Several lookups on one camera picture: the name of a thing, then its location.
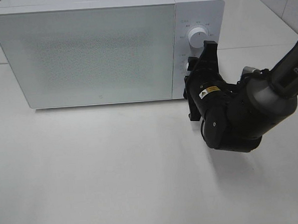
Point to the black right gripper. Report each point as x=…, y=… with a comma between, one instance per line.
x=204, y=87

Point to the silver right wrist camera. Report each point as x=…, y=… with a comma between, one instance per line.
x=249, y=70

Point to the white microwave door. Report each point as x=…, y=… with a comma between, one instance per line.
x=88, y=57

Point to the white microwave oven body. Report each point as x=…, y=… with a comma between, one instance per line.
x=187, y=15

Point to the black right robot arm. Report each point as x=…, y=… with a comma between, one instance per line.
x=234, y=117

